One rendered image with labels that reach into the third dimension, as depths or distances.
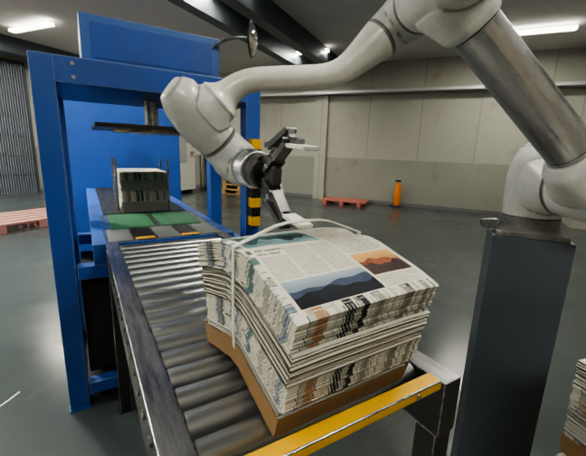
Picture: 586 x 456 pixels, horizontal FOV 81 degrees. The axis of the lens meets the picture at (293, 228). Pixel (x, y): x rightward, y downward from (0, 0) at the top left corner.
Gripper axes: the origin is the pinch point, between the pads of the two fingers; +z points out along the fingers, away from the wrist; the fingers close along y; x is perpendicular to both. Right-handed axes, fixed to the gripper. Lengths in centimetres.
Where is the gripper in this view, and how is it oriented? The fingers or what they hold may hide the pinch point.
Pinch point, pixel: (306, 185)
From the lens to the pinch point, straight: 63.4
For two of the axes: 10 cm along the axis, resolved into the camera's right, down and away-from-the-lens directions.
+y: -0.6, 9.6, 2.9
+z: 5.1, 2.8, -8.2
